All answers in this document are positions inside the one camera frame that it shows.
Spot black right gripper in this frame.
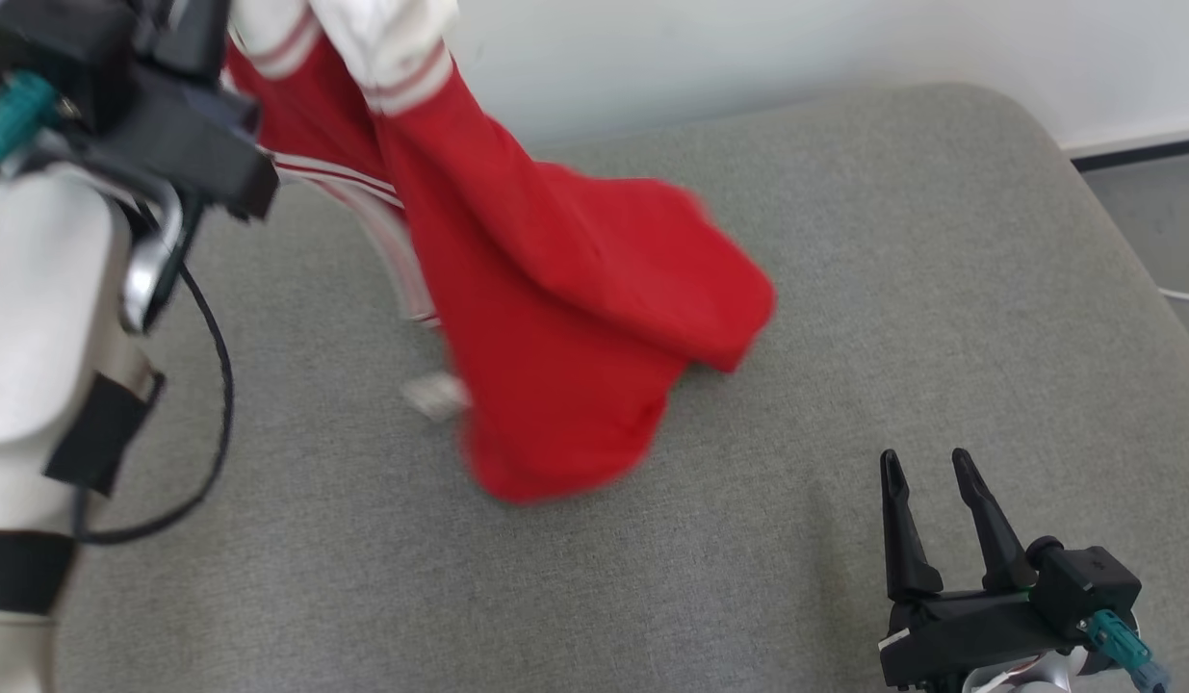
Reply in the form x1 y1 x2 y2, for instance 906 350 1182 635
878 448 1086 689

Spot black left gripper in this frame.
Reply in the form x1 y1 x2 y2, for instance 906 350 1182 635
74 0 277 220

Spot red Bulls jersey white sleeves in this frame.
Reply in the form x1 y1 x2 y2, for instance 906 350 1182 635
223 0 778 506

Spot teal right cable connector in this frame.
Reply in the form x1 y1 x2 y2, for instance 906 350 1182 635
1085 611 1173 693

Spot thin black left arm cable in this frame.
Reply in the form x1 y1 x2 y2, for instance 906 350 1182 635
72 260 235 546

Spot dark wall baseboard strip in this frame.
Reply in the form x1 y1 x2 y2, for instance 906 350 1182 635
1071 135 1189 172

